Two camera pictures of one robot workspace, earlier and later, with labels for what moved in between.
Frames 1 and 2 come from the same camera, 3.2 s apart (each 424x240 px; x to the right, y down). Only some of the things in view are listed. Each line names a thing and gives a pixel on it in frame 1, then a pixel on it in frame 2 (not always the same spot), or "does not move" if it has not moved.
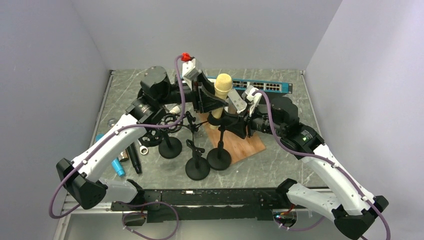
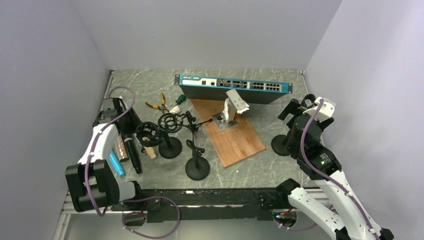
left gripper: (203, 95) -> (136, 120)
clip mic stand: (219, 158) -> (280, 144)
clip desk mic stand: (197, 168) does not move
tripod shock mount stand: (188, 122) does not move
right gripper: (238, 125) -> (292, 108)
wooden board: (238, 148) does not move
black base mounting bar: (206, 204) does not move
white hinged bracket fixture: (236, 103) does not move
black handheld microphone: (132, 153) does not move
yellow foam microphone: (223, 84) -> (150, 152)
